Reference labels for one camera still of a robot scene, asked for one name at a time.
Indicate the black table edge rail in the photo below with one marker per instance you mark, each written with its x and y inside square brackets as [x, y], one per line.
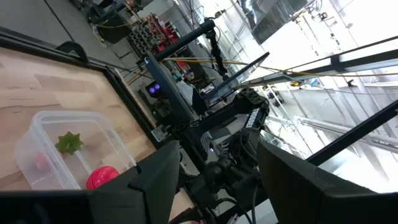
[31, 45]

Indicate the black overhead frame bar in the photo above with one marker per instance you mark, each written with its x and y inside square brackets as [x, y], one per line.
[373, 63]

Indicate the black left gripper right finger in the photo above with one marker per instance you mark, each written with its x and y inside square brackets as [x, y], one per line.
[298, 193]

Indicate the metal ventilation duct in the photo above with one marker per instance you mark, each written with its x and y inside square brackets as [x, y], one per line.
[273, 21]

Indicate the grey parts organizer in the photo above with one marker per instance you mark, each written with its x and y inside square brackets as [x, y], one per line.
[141, 39]

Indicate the red toy tomato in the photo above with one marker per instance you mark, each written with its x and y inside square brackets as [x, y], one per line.
[101, 176]

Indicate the black diagonal frame bar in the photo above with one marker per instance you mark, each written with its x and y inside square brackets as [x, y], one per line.
[357, 132]

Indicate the red toy strawberry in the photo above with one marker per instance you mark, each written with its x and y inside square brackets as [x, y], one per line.
[42, 161]

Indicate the grey-blue flat panel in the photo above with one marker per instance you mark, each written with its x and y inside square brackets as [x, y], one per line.
[174, 93]

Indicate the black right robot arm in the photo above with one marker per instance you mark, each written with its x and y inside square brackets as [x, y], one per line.
[255, 118]

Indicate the black round pole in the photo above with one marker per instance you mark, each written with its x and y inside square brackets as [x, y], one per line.
[186, 39]

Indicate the black jointed mount arm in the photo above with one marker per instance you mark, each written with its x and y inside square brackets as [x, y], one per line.
[216, 49]

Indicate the tilted dark flat screen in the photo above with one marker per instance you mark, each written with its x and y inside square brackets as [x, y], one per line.
[230, 84]

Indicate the green ribbed toy vegetable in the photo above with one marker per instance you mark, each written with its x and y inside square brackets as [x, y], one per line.
[69, 143]

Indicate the black floor bin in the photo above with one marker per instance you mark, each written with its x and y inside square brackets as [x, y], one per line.
[113, 31]

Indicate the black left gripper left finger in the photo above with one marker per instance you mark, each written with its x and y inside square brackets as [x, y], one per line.
[146, 193]

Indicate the red storage bin rack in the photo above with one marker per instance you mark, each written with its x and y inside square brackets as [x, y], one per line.
[161, 31]

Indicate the clear plastic tupperware container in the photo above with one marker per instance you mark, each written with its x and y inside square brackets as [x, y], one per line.
[25, 155]

